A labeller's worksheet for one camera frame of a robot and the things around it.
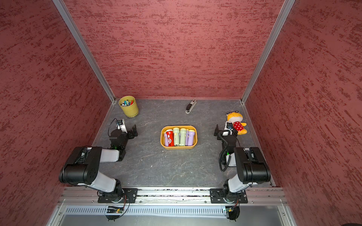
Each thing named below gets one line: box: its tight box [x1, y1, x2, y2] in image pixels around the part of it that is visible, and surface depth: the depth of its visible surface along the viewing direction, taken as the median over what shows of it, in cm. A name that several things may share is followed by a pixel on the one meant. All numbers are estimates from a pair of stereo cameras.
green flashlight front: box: [179, 128, 187, 147], surface depth 93 cm
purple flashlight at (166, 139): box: [164, 131, 169, 147], surface depth 94 cm
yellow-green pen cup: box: [118, 95, 140, 118], surface depth 104 cm
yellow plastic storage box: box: [160, 125, 198, 150], surface depth 94 cm
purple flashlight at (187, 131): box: [185, 129, 190, 146], surface depth 96 cm
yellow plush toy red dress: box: [226, 110, 248, 136], surface depth 101 cm
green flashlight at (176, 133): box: [172, 127, 181, 147], surface depth 92 cm
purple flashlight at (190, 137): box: [187, 129, 196, 146], surface depth 94 cm
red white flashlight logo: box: [165, 129, 175, 147], surface depth 91 cm
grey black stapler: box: [185, 98, 197, 114], surface depth 115 cm
